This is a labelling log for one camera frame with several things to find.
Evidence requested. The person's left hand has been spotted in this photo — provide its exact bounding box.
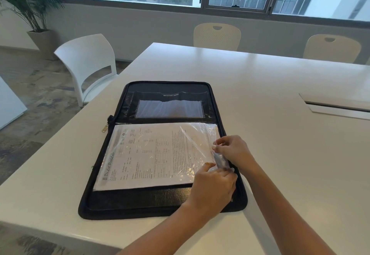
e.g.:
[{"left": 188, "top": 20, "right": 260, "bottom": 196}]
[{"left": 185, "top": 162, "right": 239, "bottom": 221}]

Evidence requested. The person's right hand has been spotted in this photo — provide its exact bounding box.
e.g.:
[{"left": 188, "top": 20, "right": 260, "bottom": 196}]
[{"left": 212, "top": 135, "right": 258, "bottom": 175}]

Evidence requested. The clear plastic document sleeve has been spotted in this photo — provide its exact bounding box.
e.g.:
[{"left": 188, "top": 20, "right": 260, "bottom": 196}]
[{"left": 93, "top": 123, "right": 222, "bottom": 192}]

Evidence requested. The person's left forearm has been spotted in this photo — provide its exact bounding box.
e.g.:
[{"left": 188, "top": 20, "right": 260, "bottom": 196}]
[{"left": 117, "top": 201, "right": 221, "bottom": 255}]

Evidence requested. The person's right forearm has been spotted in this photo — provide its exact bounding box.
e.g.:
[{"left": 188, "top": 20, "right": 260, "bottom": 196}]
[{"left": 238, "top": 160, "right": 337, "bottom": 255}]

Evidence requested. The black zip document folder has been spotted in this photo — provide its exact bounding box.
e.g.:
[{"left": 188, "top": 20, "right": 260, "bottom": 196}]
[{"left": 78, "top": 81, "right": 248, "bottom": 221}]

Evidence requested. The printed white paper document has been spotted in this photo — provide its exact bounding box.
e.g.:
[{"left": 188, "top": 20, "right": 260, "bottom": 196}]
[{"left": 94, "top": 123, "right": 215, "bottom": 191}]

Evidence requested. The brass zipper pull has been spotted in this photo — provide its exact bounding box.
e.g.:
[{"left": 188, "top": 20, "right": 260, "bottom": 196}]
[{"left": 101, "top": 115, "right": 114, "bottom": 133}]

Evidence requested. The cream perforated chair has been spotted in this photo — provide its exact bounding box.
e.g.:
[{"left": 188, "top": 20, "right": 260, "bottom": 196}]
[
  {"left": 193, "top": 23, "right": 241, "bottom": 52},
  {"left": 303, "top": 34, "right": 362, "bottom": 64}
]

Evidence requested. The dark framed window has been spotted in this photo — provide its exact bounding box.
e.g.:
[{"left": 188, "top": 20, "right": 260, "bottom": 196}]
[{"left": 0, "top": 0, "right": 370, "bottom": 28}]

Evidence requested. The white plastic chair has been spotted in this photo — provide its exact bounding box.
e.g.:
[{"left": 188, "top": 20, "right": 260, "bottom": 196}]
[{"left": 54, "top": 34, "right": 119, "bottom": 107}]

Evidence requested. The beige square planter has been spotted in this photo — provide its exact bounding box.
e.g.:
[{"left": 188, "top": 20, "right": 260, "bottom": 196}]
[{"left": 27, "top": 29, "right": 60, "bottom": 61}]

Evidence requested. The white side table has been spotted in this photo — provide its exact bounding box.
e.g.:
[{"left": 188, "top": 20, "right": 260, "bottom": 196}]
[{"left": 0, "top": 76, "right": 28, "bottom": 130}]

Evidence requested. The green palm plant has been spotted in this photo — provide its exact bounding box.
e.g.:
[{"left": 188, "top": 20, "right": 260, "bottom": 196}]
[{"left": 0, "top": 0, "right": 66, "bottom": 33}]

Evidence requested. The white table cable hatch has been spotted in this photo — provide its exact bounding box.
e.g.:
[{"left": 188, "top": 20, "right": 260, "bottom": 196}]
[{"left": 299, "top": 93, "right": 370, "bottom": 121}]

